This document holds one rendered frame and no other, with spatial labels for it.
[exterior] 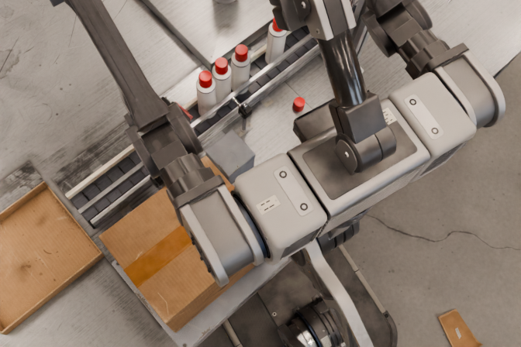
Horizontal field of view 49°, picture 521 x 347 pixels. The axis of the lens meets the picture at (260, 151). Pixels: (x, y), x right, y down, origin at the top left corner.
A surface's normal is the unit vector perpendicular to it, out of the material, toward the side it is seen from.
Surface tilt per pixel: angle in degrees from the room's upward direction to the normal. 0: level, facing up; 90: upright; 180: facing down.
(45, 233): 0
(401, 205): 0
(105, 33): 20
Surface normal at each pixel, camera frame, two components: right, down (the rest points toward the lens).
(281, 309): 0.06, -0.37
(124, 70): 0.15, -0.04
